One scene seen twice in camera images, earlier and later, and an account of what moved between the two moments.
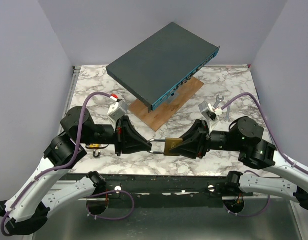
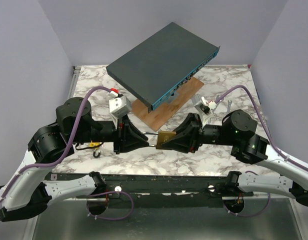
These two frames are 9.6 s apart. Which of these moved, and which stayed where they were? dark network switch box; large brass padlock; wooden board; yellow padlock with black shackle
Moved: large brass padlock
Stayed: wooden board; dark network switch box; yellow padlock with black shackle
